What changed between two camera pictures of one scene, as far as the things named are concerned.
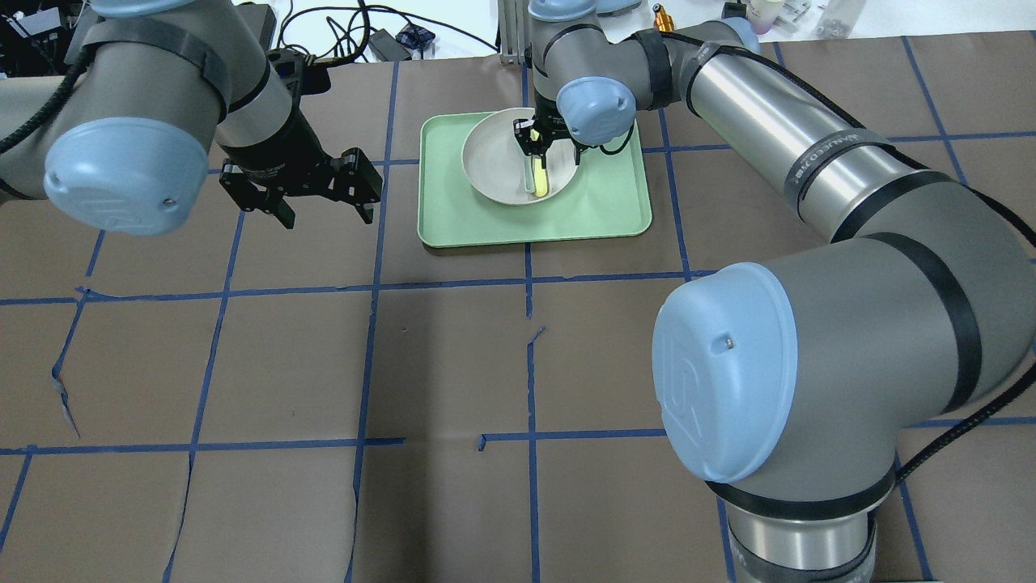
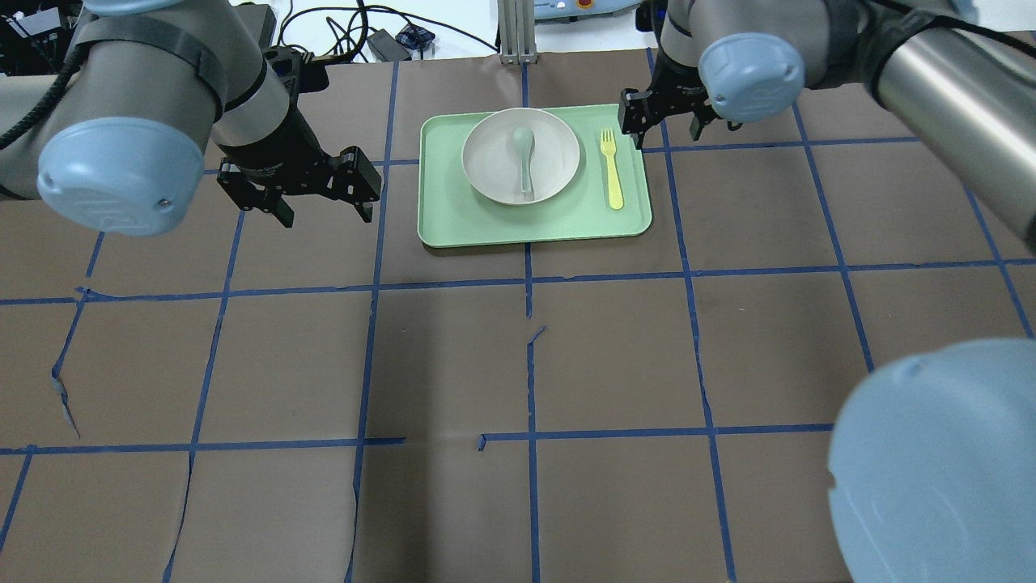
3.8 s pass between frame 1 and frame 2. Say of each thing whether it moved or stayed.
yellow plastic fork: moved
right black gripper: moved
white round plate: stayed
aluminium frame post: stayed
